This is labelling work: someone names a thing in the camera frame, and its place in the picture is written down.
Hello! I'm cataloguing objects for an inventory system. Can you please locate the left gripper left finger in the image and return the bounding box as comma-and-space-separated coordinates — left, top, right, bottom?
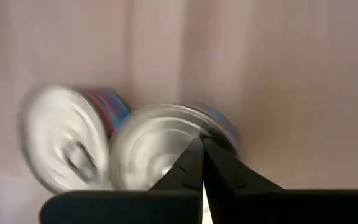
39, 138, 204, 224

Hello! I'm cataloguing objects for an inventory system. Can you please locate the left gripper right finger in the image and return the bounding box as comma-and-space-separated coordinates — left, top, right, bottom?
203, 138, 358, 224

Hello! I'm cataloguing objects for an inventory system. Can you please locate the pink blue salmon can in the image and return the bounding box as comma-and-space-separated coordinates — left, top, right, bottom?
19, 83, 132, 194
108, 103, 244, 191

